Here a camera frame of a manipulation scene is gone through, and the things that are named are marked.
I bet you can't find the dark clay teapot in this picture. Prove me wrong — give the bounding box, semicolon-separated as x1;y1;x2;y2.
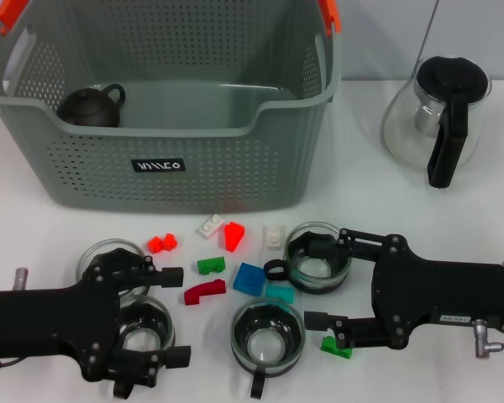
57;82;126;128

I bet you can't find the green toy brick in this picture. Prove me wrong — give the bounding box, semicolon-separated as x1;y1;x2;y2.
196;256;227;276
320;335;354;360

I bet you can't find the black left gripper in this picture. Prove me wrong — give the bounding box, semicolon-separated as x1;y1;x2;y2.
0;248;185;381

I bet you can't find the white toy brick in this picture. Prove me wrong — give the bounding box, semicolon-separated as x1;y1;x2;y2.
196;213;224;240
262;224;286;252

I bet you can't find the orange-red small toy brick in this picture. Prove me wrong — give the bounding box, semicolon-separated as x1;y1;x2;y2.
146;233;178;255

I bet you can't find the silver right gripper elbow plug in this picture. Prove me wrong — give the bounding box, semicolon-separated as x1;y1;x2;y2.
472;317;496;359

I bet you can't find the glass carafe with black handle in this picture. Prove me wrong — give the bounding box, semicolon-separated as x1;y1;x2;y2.
381;54;493;189

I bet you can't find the grey perforated plastic storage basket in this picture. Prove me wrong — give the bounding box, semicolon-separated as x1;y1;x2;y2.
0;0;344;216

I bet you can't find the orange basket handle grip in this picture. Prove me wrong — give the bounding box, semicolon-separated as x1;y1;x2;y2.
0;0;29;34
318;0;344;39

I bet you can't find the blue flat toy brick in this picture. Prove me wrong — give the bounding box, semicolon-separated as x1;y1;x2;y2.
232;262;268;297

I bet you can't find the cyan flat toy brick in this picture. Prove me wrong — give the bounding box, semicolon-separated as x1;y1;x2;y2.
264;281;296;306

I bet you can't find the black round object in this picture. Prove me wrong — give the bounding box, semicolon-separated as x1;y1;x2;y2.
75;238;151;300

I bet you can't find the red sloped toy brick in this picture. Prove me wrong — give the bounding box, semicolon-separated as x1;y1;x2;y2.
223;221;247;253

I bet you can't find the glass teacup with black holder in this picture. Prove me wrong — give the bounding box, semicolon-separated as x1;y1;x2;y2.
229;296;307;400
263;221;354;296
108;293;177;399

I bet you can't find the dark red curved toy brick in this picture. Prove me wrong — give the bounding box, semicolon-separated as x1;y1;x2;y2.
183;278;228;306

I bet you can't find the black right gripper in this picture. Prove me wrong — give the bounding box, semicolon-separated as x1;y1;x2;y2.
296;228;504;350

